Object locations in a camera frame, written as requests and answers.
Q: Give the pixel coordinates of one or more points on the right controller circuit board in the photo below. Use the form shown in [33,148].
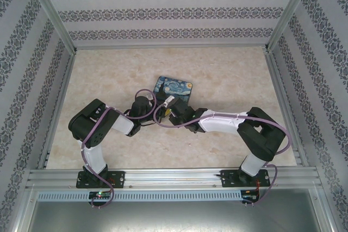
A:
[250,195]

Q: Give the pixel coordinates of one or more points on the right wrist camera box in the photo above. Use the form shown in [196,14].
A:
[170,101]

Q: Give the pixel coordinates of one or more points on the controller circuit board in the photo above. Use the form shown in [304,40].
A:
[100,194]
[250,195]

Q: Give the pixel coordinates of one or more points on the left controller circuit board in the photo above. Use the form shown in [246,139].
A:
[100,194]

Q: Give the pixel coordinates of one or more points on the starry night painted tin box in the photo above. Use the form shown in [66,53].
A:
[176,88]

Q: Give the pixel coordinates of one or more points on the right aluminium corner post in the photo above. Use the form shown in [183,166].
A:
[292,9]

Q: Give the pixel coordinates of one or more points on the right aluminium side rail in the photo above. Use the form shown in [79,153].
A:
[285,93]

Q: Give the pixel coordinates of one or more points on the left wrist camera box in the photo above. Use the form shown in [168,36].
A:
[149,96]

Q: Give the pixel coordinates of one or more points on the left aluminium corner post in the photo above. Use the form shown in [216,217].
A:
[49,9]

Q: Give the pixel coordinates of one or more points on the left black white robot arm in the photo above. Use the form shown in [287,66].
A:
[92,134]

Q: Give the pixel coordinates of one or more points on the aluminium corner post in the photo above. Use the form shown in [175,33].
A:
[49,9]
[292,9]

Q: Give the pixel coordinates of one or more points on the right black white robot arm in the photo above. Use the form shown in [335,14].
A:
[258,134]

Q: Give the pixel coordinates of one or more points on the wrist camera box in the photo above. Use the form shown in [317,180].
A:
[170,101]
[149,96]

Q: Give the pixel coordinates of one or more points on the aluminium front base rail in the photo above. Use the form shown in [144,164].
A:
[174,177]

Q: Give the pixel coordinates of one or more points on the grey metal lower shelf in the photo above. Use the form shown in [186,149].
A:
[174,215]

